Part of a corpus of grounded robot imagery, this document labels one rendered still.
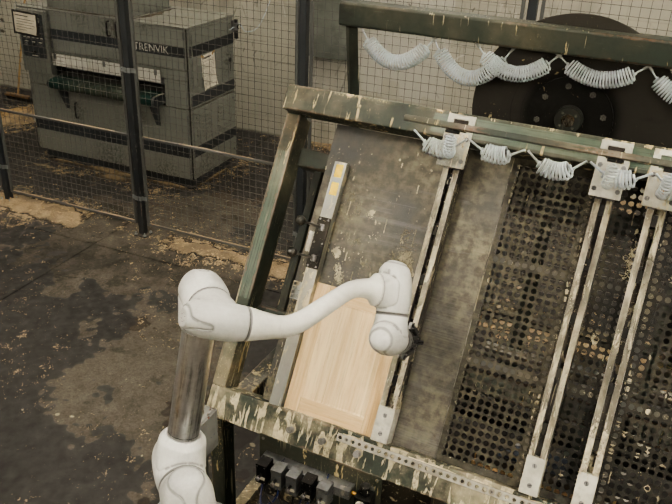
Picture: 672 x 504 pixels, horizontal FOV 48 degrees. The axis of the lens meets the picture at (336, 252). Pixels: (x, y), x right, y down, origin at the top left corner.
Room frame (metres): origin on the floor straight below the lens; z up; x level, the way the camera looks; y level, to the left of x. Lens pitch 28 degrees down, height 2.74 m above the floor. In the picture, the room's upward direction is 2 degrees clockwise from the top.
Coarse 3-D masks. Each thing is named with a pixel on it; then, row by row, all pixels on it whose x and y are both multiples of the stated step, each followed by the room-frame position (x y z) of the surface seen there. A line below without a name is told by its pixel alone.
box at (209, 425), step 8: (208, 408) 2.19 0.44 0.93; (208, 416) 2.15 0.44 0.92; (216, 416) 2.18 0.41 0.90; (208, 424) 2.14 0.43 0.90; (216, 424) 2.18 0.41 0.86; (208, 432) 2.14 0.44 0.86; (216, 432) 2.18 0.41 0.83; (208, 440) 2.13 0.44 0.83; (216, 440) 2.18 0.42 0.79; (208, 448) 2.13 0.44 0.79
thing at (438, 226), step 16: (448, 144) 2.47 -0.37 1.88; (464, 144) 2.54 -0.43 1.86; (448, 160) 2.52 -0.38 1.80; (464, 160) 2.50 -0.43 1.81; (448, 176) 2.53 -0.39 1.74; (448, 192) 2.49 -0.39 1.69; (448, 208) 2.46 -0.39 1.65; (432, 224) 2.44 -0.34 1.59; (448, 224) 2.47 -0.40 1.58; (432, 240) 2.44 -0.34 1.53; (432, 256) 2.38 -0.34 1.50; (416, 272) 2.36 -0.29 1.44; (432, 272) 2.35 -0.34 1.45; (416, 288) 2.33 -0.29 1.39; (432, 288) 2.37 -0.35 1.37; (416, 304) 2.33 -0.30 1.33; (416, 320) 2.26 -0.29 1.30; (400, 368) 2.18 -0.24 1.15; (400, 384) 2.15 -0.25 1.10; (384, 400) 2.13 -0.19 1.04; (400, 400) 2.15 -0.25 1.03; (384, 416) 2.10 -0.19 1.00; (384, 432) 2.07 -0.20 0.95
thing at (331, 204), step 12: (348, 168) 2.72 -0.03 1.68; (336, 180) 2.68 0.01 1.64; (324, 204) 2.64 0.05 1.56; (336, 204) 2.64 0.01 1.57; (324, 216) 2.62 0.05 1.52; (324, 252) 2.55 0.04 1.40; (312, 276) 2.50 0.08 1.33; (300, 288) 2.49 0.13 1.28; (312, 288) 2.47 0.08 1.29; (300, 300) 2.46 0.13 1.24; (312, 300) 2.47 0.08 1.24; (300, 336) 2.39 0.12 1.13; (288, 348) 2.37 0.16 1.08; (288, 360) 2.34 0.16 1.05; (288, 372) 2.32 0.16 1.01; (276, 384) 2.30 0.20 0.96; (288, 384) 2.31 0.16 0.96; (276, 396) 2.28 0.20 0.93
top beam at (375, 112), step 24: (288, 96) 2.88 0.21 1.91; (312, 96) 2.84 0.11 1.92; (336, 96) 2.81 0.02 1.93; (360, 96) 2.78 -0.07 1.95; (336, 120) 2.80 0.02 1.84; (360, 120) 2.72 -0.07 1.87; (384, 120) 2.69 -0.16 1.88; (480, 120) 2.58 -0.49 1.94; (504, 120) 2.55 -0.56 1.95; (480, 144) 2.53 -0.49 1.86; (504, 144) 2.50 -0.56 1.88; (528, 144) 2.47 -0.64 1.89; (600, 144) 2.40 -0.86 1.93; (648, 168) 2.31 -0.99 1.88
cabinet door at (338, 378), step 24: (336, 312) 2.41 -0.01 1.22; (360, 312) 2.39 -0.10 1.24; (312, 336) 2.39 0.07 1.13; (336, 336) 2.36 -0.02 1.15; (360, 336) 2.34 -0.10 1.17; (312, 360) 2.34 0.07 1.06; (336, 360) 2.31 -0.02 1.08; (360, 360) 2.29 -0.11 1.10; (384, 360) 2.26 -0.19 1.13; (312, 384) 2.28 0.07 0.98; (336, 384) 2.26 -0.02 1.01; (360, 384) 2.24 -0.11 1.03; (384, 384) 2.21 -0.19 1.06; (312, 408) 2.23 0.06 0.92; (336, 408) 2.21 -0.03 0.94; (360, 408) 2.19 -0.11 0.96; (360, 432) 2.13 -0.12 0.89
